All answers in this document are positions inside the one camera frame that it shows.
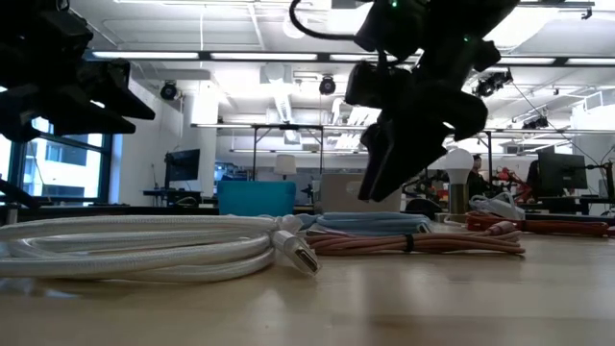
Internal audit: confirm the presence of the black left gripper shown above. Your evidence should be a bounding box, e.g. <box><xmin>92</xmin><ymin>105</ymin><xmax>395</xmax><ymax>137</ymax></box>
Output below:
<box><xmin>0</xmin><ymin>0</ymin><xmax>157</xmax><ymax>142</ymax></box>

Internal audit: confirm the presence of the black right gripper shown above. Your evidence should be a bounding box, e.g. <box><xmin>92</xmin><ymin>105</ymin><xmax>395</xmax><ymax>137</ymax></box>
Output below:
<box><xmin>344</xmin><ymin>37</ymin><xmax>501</xmax><ymax>203</ymax></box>

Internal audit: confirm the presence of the light blue braided cable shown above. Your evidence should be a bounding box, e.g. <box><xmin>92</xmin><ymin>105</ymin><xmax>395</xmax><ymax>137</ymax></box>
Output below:
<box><xmin>295</xmin><ymin>210</ymin><xmax>433</xmax><ymax>236</ymax></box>

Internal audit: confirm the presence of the pink braided cable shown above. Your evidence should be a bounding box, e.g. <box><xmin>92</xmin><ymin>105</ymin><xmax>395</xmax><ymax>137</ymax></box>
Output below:
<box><xmin>305</xmin><ymin>220</ymin><xmax>526</xmax><ymax>257</ymax></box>

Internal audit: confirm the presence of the thick white braided cable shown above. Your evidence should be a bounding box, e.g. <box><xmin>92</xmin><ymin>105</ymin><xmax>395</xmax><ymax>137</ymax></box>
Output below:
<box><xmin>0</xmin><ymin>213</ymin><xmax>322</xmax><ymax>283</ymax></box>

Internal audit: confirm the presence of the red USB cable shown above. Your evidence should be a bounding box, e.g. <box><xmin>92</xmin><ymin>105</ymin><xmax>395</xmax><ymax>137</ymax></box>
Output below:
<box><xmin>464</xmin><ymin>210</ymin><xmax>615</xmax><ymax>238</ymax></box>

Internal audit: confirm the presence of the beige plastic bin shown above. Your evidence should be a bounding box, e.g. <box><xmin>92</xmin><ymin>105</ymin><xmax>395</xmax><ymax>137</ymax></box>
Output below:
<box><xmin>314</xmin><ymin>173</ymin><xmax>403</xmax><ymax>215</ymax></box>

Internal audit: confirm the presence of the white bulb brass lamp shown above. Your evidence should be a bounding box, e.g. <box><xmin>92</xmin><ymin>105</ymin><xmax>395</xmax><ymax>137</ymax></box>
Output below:
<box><xmin>434</xmin><ymin>147</ymin><xmax>486</xmax><ymax>225</ymax></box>

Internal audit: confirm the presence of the person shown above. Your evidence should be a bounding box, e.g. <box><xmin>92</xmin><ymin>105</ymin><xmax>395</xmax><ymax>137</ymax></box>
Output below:
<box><xmin>467</xmin><ymin>153</ymin><xmax>489</xmax><ymax>199</ymax></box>

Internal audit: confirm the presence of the white lampshade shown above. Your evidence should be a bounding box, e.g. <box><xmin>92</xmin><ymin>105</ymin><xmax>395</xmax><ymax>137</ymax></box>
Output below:
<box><xmin>273</xmin><ymin>154</ymin><xmax>298</xmax><ymax>182</ymax></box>

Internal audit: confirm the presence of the black computer monitor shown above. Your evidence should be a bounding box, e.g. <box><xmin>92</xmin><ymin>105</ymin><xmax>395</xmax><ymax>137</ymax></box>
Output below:
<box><xmin>164</xmin><ymin>148</ymin><xmax>202</xmax><ymax>184</ymax></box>
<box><xmin>536</xmin><ymin>152</ymin><xmax>588</xmax><ymax>191</ymax></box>

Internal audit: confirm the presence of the teal plastic bin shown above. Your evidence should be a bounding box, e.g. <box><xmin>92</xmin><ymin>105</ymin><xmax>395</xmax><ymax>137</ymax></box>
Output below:
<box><xmin>216</xmin><ymin>180</ymin><xmax>297</xmax><ymax>217</ymax></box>

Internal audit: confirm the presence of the overhead light bar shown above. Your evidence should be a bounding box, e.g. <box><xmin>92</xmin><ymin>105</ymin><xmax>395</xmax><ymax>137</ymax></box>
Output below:
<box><xmin>81</xmin><ymin>49</ymin><xmax>615</xmax><ymax>67</ymax></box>

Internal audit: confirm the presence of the dark window frame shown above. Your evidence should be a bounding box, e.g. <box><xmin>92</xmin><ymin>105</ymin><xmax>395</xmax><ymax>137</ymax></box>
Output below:
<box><xmin>0</xmin><ymin>114</ymin><xmax>119</xmax><ymax>206</ymax></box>

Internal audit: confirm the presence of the black metal workstation frame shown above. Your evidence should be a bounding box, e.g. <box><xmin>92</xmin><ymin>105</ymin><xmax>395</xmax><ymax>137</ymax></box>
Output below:
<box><xmin>191</xmin><ymin>122</ymin><xmax>615</xmax><ymax>184</ymax></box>

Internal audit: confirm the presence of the white lamp power cord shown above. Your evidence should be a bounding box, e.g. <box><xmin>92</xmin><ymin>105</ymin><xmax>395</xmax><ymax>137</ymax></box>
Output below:
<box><xmin>468</xmin><ymin>191</ymin><xmax>528</xmax><ymax>222</ymax></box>

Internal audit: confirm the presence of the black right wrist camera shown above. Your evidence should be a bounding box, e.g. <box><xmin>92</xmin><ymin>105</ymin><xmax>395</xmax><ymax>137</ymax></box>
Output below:
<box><xmin>354</xmin><ymin>0</ymin><xmax>427</xmax><ymax>62</ymax></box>

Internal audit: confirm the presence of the black camera cable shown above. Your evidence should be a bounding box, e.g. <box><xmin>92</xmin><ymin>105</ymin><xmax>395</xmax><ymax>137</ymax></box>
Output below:
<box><xmin>287</xmin><ymin>0</ymin><xmax>366</xmax><ymax>42</ymax></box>

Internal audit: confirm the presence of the white ceiling ring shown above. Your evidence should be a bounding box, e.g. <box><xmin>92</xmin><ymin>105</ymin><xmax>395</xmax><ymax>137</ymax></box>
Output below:
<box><xmin>282</xmin><ymin>16</ymin><xmax>308</xmax><ymax>39</ymax></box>

